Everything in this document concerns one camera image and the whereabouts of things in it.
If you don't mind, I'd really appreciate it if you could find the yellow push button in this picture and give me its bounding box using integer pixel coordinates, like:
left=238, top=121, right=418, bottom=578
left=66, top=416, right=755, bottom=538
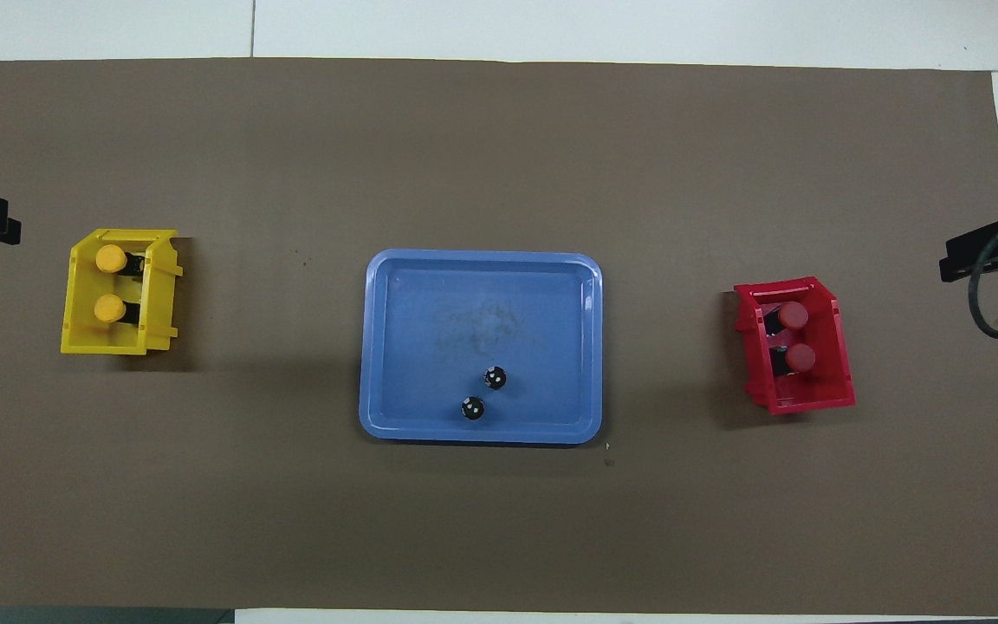
left=95, top=244, right=146, bottom=277
left=94, top=294, right=141, bottom=327

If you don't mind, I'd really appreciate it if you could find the red push button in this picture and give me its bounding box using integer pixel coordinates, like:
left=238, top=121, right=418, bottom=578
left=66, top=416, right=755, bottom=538
left=763, top=301, right=811, bottom=335
left=769, top=343, right=818, bottom=377

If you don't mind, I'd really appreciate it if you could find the yellow storage bin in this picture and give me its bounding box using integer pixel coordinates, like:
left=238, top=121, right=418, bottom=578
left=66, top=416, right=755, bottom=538
left=61, top=228, right=184, bottom=356

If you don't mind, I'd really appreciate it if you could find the red storage bin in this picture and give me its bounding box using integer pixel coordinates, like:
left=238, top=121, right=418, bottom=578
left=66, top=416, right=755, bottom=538
left=733, top=276, right=857, bottom=416

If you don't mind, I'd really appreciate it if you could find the brown table mat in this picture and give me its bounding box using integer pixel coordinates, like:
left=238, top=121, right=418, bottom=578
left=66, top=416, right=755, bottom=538
left=0, top=57, right=998, bottom=618

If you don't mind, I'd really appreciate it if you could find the blue plastic tray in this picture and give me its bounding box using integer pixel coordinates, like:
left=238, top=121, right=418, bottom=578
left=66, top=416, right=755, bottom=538
left=359, top=249, right=604, bottom=445

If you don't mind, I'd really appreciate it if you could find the grey base plate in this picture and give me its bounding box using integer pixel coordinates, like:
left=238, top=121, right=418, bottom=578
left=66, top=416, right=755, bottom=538
left=0, top=607, right=236, bottom=624

